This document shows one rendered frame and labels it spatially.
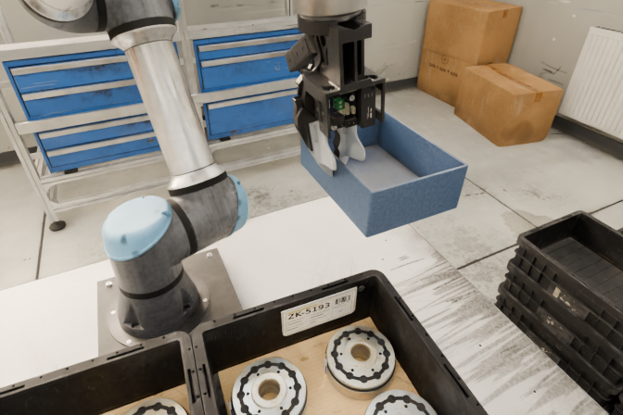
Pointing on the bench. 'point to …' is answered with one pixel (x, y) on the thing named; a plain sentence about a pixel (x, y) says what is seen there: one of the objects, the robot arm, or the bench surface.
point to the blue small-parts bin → (391, 178)
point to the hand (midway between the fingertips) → (332, 163)
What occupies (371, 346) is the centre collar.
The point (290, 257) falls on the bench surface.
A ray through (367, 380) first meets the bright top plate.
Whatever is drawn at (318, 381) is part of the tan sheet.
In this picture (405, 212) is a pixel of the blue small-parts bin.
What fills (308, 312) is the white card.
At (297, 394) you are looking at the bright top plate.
